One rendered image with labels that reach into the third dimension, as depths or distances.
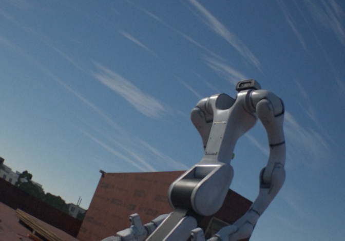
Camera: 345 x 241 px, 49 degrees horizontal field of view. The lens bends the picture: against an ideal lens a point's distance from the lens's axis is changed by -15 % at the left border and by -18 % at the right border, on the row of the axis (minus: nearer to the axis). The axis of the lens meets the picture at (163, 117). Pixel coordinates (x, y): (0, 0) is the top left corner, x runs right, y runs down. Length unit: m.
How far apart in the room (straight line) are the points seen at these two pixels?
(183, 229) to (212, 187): 0.21
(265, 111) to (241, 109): 0.16
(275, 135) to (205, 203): 0.39
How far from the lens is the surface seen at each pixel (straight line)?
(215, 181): 1.74
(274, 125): 1.76
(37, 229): 7.38
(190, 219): 1.74
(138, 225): 1.93
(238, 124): 1.87
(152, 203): 10.89
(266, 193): 1.75
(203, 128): 2.09
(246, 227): 1.67
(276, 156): 1.78
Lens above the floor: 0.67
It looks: 17 degrees up
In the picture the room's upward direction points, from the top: 23 degrees clockwise
